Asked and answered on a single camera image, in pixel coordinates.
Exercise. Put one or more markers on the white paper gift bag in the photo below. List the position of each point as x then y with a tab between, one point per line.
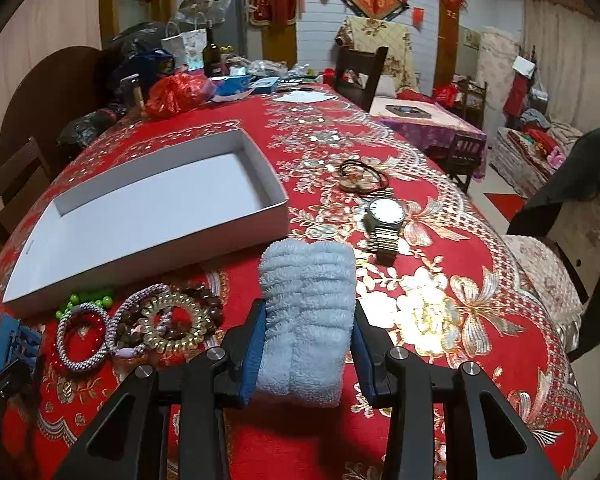
185	45

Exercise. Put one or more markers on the light blue towel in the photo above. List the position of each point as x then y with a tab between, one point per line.
305	320

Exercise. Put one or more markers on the dark flat tray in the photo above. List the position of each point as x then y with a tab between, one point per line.
410	110

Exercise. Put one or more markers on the red floral tablecloth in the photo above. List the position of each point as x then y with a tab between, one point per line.
330	125

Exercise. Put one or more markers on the beige floral cloth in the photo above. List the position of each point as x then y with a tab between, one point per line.
380	40

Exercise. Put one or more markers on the cluttered sofa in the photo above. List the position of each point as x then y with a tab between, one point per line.
530	150

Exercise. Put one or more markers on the floral seat cushion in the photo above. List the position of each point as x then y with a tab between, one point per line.
540	270

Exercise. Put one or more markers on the beige backed chair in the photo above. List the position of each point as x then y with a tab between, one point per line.
575	245

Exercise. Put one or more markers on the dark wooden dining chair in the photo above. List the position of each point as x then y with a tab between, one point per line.
360	75

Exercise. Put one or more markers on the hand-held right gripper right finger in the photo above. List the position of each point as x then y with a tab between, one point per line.
365	360

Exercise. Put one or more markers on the white shallow cardboard box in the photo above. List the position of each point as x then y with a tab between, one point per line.
155	205

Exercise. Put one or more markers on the red floor mat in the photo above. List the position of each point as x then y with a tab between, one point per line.
505	205

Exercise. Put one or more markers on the silver metal wristwatch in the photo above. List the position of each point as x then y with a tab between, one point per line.
386	210

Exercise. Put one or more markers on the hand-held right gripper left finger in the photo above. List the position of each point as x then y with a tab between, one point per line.
252	350

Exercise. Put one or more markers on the white paper sheet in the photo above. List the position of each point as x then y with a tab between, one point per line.
300	95

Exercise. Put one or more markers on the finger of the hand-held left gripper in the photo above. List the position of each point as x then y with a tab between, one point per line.
10	390

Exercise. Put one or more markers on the blue hair clip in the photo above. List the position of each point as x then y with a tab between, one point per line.
12	345

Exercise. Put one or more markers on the grey refrigerator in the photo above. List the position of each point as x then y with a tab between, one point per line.
235	25

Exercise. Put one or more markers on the side table with purple cloth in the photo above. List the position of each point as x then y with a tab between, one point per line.
430	125

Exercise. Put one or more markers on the wooden chair with slats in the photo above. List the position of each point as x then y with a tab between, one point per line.
472	95

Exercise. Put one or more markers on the small black plastic bag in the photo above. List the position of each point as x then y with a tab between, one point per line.
85	127

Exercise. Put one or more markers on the dark wine bottle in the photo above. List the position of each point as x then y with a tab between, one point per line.
211	55

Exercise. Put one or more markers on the small red paper pennant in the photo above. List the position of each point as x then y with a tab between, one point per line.
417	15

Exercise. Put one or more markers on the black jacket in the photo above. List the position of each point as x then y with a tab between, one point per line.
580	170

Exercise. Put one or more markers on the blue bag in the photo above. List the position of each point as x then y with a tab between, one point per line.
145	65

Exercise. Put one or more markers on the large black plastic bag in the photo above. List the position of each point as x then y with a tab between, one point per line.
130	37

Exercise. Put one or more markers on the brown wooden side chair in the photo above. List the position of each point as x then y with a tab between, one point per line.
10	185

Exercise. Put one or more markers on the round wooden tabletop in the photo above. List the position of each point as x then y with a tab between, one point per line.
45	95

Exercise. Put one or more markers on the beige curtain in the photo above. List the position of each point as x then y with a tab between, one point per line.
565	45

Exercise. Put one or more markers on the red shiny bow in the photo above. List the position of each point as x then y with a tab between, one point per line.
177	92

